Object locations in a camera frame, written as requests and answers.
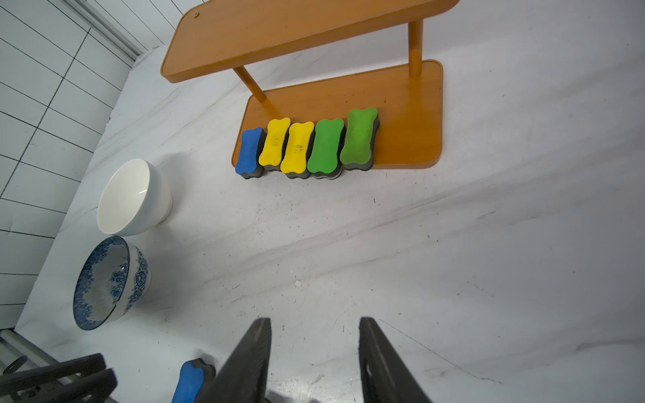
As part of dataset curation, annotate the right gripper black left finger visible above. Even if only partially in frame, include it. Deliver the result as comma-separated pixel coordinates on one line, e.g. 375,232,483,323
196,317,272,402

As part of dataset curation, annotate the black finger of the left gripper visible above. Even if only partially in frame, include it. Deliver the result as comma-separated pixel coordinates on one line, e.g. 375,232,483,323
1,354,118,402

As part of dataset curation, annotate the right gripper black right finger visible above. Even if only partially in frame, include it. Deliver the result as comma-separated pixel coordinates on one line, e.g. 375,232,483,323
359,317,432,403

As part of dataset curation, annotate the blue top eraser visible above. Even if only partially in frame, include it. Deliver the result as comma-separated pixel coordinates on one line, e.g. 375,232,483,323
171,358,216,403

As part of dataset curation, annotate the blue eraser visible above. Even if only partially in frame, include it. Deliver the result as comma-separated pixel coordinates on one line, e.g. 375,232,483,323
171,358,216,403
235,127,266,180

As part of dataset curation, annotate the blue bottom eraser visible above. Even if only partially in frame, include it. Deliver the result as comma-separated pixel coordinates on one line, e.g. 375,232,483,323
235,127,266,180

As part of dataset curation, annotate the green bottom eraser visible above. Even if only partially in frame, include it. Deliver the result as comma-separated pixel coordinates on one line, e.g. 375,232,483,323
307,119,346,180
340,107,380,171

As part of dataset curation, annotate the yellow bottom eraser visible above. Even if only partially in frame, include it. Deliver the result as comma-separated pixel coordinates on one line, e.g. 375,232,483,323
259,118,292,171
281,122,314,179

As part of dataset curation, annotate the orange two-tier shelf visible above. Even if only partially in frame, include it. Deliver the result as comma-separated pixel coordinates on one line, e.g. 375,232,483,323
160,0,460,171

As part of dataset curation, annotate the blue patterned bowl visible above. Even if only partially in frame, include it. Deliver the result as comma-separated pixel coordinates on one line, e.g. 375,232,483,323
72,235,151,331

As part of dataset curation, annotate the white upturned bowl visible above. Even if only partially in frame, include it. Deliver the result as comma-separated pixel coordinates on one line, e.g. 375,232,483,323
97,159,173,237

